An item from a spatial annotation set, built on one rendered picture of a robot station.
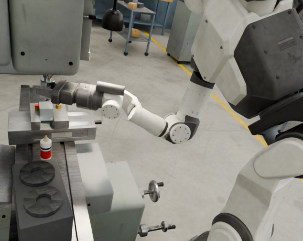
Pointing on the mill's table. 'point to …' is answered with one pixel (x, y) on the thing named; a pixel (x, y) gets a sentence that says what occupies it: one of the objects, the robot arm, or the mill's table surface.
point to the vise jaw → (60, 117)
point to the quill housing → (46, 36)
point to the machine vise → (48, 127)
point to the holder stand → (41, 202)
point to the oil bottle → (45, 148)
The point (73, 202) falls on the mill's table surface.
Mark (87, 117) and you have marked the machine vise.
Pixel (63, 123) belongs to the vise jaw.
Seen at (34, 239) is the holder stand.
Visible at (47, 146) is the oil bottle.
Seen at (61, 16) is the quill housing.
